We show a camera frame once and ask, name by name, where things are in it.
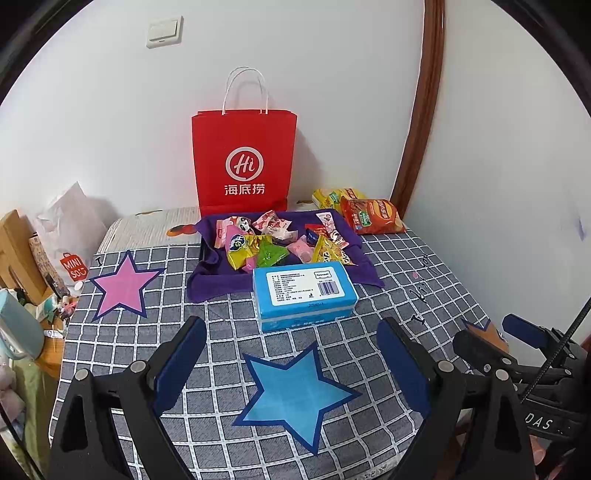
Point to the white pink cartoon snack packet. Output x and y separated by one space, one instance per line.
282 234
270 220

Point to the yellow chips bag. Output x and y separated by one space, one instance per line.
328 198

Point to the yellow blue label snack packet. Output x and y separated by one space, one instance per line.
238 251

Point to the white bag with red label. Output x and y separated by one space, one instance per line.
71 267

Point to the red candy packet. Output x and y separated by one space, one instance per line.
316 227

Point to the yellow triangular snack packet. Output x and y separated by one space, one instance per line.
259 242
330 254

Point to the red paper bag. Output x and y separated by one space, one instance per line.
244 138

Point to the white light switch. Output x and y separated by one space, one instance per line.
164 32

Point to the orange star sticker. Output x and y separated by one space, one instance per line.
489 330

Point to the white plastic bag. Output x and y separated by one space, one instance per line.
69 221

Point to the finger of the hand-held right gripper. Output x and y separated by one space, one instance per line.
524 328
478 348

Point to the orange chips bag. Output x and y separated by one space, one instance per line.
374 217

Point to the green triangular snack packet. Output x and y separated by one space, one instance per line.
272 256

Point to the green cloth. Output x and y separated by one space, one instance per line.
32 401

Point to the grey checked bedsheet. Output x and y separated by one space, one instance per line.
221 332

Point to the pink round snack packet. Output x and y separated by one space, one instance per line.
300 248

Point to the brown wooden door frame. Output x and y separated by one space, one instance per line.
429 92

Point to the blue tissue pack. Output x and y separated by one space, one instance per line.
295 314

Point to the purple cloth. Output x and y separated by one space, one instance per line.
217 281

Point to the pink star sticker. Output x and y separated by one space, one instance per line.
122 286

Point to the blue star sticker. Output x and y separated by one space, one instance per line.
291 397

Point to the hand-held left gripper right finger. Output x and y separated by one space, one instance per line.
406 369

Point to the pink panda snack packet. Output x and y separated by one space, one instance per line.
238 224

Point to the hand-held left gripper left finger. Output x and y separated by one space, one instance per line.
180 364

